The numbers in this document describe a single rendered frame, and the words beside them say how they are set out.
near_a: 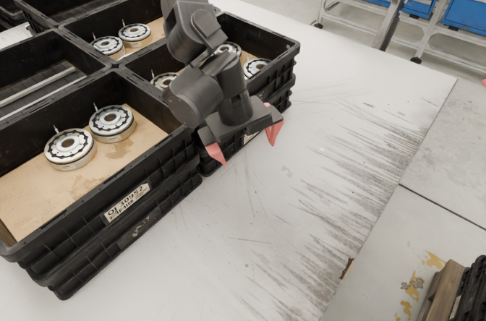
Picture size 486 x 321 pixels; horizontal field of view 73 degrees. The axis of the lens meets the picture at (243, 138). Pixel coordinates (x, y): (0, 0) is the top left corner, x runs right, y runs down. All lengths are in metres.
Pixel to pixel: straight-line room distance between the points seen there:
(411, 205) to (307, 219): 1.08
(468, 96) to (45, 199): 2.46
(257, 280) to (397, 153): 0.54
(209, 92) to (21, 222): 0.49
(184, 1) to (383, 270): 1.39
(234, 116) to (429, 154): 1.69
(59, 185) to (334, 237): 0.62
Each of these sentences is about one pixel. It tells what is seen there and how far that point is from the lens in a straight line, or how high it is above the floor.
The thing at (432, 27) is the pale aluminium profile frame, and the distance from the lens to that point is 2.69.
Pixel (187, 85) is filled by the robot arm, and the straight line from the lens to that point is 0.46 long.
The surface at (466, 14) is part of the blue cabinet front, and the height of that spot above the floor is 0.42.
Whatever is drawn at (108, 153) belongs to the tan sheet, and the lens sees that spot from 0.82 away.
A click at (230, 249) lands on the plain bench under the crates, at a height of 0.70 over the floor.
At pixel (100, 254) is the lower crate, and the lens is 0.77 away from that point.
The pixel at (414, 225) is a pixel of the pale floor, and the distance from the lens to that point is 1.79.
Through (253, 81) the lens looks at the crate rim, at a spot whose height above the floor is 0.93.
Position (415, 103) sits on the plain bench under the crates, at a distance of 1.22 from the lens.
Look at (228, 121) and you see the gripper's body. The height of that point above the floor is 1.04.
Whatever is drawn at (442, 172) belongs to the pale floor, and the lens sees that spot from 2.06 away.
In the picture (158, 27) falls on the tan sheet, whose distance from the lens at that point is 1.26.
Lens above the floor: 1.41
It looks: 47 degrees down
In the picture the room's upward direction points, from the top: straight up
